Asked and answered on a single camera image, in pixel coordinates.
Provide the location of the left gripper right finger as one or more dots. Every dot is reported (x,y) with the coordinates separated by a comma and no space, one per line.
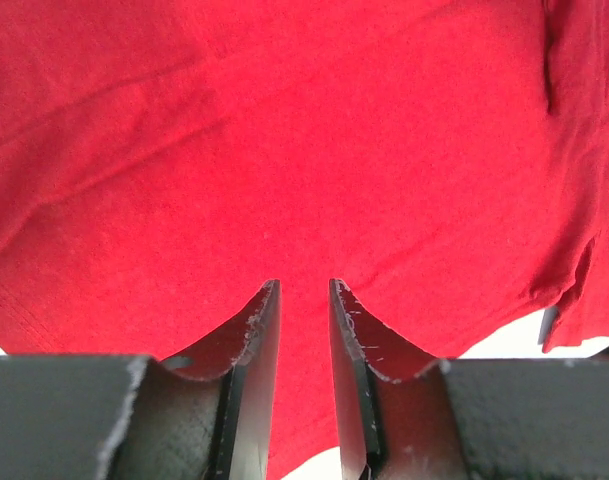
(405,414)

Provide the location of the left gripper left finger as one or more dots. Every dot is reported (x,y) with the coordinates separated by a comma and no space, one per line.
(203,413)

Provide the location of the red t shirt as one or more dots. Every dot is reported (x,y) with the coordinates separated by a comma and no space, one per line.
(160,160)

